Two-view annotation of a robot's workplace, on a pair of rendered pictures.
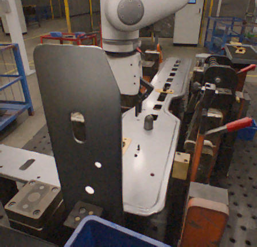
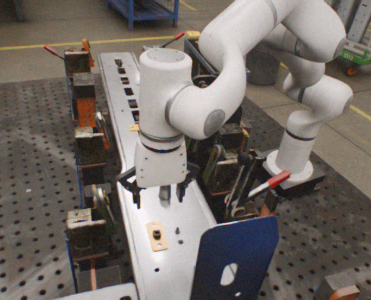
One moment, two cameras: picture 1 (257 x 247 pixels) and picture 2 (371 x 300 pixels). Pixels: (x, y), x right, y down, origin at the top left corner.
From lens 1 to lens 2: 0.40 m
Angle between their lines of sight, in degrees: 33
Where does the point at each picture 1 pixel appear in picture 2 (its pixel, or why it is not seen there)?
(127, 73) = (175, 164)
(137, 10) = (220, 120)
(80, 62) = (251, 228)
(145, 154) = (189, 235)
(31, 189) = not seen: outside the picture
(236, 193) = not seen: hidden behind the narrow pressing
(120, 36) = (176, 133)
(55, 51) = (229, 228)
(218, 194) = (345, 279)
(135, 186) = not seen: hidden behind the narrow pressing
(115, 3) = (201, 120)
